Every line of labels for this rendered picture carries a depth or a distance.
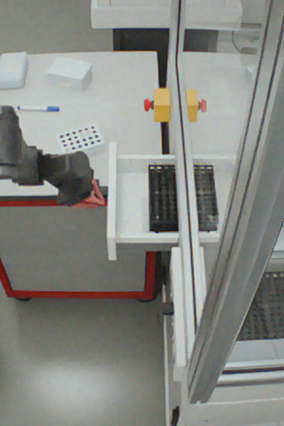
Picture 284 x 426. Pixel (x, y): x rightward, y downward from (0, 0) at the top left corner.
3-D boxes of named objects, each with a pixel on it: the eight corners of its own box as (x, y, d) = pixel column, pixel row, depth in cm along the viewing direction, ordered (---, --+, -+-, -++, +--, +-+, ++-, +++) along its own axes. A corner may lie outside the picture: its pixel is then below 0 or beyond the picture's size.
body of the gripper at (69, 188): (95, 192, 132) (73, 177, 127) (62, 207, 137) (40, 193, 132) (95, 169, 136) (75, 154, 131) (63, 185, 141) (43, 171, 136)
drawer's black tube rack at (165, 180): (149, 237, 144) (149, 222, 138) (147, 180, 154) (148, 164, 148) (237, 236, 144) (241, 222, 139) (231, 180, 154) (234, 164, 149)
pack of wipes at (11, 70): (24, 88, 185) (22, 78, 181) (-4, 90, 184) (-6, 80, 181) (28, 60, 193) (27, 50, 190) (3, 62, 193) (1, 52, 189)
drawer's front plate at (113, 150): (108, 261, 142) (106, 237, 133) (110, 167, 158) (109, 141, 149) (116, 261, 142) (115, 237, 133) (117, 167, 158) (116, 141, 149)
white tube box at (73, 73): (47, 83, 186) (46, 71, 182) (59, 67, 191) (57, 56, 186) (83, 90, 184) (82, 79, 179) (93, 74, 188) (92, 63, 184)
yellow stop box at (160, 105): (151, 122, 165) (152, 105, 159) (150, 105, 169) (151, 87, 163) (169, 122, 165) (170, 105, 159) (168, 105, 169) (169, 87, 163)
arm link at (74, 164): (13, 146, 124) (14, 185, 124) (48, 139, 117) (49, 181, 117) (53, 149, 133) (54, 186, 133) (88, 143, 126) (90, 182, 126)
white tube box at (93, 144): (65, 163, 166) (64, 154, 163) (56, 143, 171) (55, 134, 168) (104, 151, 169) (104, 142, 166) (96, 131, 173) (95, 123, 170)
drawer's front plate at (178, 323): (173, 381, 124) (177, 366, 115) (169, 269, 140) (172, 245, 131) (181, 381, 124) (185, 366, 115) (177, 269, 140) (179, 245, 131)
